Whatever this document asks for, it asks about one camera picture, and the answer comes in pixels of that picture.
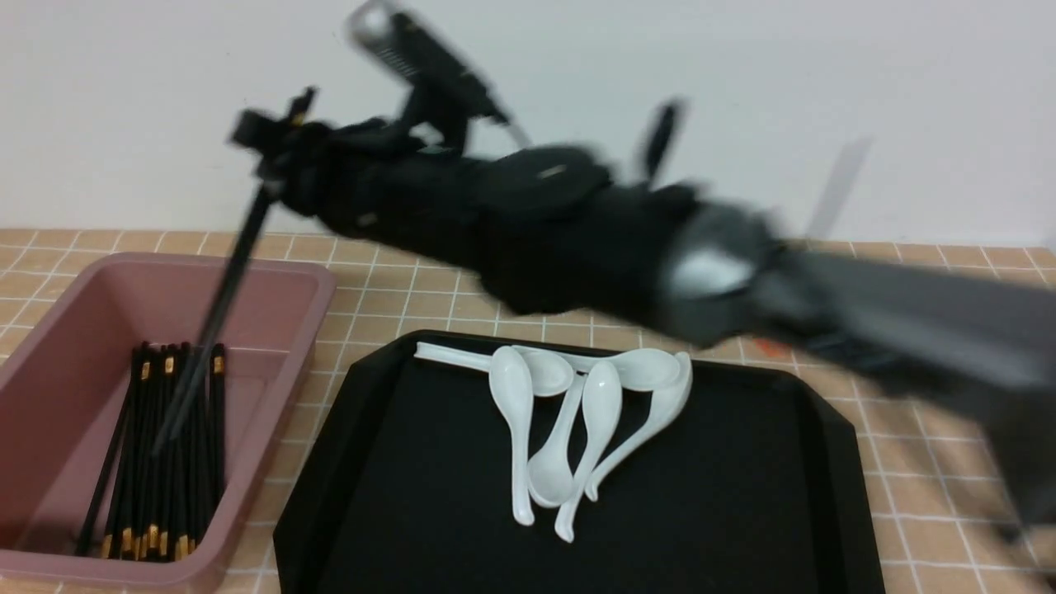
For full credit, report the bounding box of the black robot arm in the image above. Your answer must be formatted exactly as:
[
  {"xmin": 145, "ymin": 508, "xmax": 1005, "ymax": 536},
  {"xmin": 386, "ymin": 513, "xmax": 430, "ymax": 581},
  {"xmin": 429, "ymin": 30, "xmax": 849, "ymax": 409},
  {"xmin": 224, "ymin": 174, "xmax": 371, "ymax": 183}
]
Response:
[{"xmin": 231, "ymin": 89, "xmax": 1055, "ymax": 530}]

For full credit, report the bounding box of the black chopstick gold band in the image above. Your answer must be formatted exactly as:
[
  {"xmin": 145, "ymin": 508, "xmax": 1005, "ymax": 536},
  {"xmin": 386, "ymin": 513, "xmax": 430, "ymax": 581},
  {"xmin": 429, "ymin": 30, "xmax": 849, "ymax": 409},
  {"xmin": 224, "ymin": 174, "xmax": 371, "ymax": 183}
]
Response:
[
  {"xmin": 142, "ymin": 344, "xmax": 190, "ymax": 563},
  {"xmin": 116, "ymin": 345, "xmax": 159, "ymax": 563},
  {"xmin": 209, "ymin": 344, "xmax": 226, "ymax": 509}
]

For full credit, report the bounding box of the pink plastic bin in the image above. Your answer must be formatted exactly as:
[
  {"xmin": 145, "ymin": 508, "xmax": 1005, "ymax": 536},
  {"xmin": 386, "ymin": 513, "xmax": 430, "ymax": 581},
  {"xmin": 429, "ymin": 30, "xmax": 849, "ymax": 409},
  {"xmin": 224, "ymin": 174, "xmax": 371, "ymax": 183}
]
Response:
[{"xmin": 1, "ymin": 252, "xmax": 336, "ymax": 593}]

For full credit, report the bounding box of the black plastic tray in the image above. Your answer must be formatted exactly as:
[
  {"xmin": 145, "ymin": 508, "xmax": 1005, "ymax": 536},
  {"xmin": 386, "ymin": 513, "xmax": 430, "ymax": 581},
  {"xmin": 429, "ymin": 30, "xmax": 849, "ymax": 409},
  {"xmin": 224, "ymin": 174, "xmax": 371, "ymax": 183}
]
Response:
[{"xmin": 274, "ymin": 330, "xmax": 885, "ymax": 593}]

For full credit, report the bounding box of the white ceramic spoon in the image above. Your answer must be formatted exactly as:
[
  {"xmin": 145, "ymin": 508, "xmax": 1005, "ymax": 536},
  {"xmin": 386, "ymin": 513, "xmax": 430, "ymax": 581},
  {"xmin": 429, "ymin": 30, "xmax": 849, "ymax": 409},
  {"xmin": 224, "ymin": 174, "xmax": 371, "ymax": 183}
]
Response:
[
  {"xmin": 488, "ymin": 346, "xmax": 535, "ymax": 526},
  {"xmin": 527, "ymin": 375, "xmax": 585, "ymax": 511},
  {"xmin": 585, "ymin": 352, "xmax": 694, "ymax": 502},
  {"xmin": 554, "ymin": 361, "xmax": 623, "ymax": 544},
  {"xmin": 414, "ymin": 342, "xmax": 583, "ymax": 398}
]

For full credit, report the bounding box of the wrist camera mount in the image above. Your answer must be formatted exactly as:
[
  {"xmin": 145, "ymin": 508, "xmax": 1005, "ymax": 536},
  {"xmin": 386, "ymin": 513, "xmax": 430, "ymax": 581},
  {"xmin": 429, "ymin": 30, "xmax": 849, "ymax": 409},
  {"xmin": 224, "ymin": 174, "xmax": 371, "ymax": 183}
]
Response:
[{"xmin": 346, "ymin": 1, "xmax": 530, "ymax": 154}]

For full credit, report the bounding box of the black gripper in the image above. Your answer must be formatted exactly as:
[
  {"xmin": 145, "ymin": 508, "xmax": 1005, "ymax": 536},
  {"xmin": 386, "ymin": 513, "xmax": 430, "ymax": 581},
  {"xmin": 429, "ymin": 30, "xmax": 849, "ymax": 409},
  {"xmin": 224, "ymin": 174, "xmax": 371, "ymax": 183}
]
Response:
[{"xmin": 230, "ymin": 87, "xmax": 497, "ymax": 248}]

